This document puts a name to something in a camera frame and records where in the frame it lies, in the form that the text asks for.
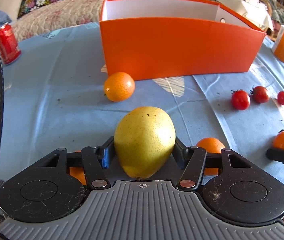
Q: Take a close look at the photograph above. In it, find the small yellow-green pear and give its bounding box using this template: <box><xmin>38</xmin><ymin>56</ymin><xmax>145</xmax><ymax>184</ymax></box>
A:
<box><xmin>114</xmin><ymin>106</ymin><xmax>176</xmax><ymax>180</ymax></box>

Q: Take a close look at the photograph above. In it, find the red soda can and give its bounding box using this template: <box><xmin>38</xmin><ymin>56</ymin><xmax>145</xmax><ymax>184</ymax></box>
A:
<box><xmin>0</xmin><ymin>22</ymin><xmax>22</xmax><ymax>65</ymax></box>

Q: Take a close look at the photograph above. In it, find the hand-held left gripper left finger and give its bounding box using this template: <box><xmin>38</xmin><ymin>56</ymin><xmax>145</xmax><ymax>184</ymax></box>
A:
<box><xmin>35</xmin><ymin>136</ymin><xmax>115</xmax><ymax>190</ymax></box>

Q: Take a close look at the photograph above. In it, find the beige quilted sofa cover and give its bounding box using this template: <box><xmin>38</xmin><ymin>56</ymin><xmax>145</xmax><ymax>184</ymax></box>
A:
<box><xmin>10</xmin><ymin>0</ymin><xmax>233</xmax><ymax>43</ymax></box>

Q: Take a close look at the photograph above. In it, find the white side table cloth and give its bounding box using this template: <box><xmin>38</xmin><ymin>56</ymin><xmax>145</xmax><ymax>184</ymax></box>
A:
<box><xmin>232</xmin><ymin>0</ymin><xmax>274</xmax><ymax>30</ymax></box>

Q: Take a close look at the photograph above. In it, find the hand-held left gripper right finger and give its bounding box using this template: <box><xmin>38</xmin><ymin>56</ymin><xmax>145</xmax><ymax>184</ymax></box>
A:
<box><xmin>173</xmin><ymin>136</ymin><xmax>254</xmax><ymax>190</ymax></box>

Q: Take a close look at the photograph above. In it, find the blue printed tablecloth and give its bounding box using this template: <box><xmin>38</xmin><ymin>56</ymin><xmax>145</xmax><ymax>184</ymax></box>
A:
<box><xmin>0</xmin><ymin>21</ymin><xmax>284</xmax><ymax>220</ymax></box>

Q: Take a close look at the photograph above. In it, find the orange cardboard box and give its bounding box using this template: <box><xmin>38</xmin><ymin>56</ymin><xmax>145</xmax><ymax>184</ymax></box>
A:
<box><xmin>99</xmin><ymin>0</ymin><xmax>267</xmax><ymax>81</ymax></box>

